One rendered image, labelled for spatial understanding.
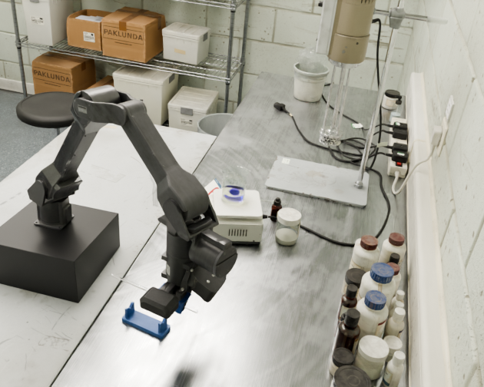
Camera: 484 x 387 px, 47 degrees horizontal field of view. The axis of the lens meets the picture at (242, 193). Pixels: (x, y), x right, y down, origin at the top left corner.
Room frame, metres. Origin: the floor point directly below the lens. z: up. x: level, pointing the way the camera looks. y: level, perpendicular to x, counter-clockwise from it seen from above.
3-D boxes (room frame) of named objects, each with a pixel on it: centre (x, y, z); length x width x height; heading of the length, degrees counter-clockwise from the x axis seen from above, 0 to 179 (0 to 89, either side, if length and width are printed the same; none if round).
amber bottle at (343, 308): (0.88, -0.25, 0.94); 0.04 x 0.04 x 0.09
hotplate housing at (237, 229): (1.16, 0.04, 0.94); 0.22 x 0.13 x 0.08; 97
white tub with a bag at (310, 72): (2.12, -0.23, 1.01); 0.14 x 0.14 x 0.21
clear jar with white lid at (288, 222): (1.14, -0.12, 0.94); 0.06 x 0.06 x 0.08
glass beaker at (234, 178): (1.17, 0.02, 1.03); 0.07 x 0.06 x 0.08; 112
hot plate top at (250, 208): (1.16, 0.01, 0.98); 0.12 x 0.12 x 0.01; 7
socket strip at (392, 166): (1.72, -0.52, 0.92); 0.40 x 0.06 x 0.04; 169
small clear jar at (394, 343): (0.78, -0.33, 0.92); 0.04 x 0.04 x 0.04
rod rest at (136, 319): (0.80, 0.17, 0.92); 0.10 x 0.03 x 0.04; 67
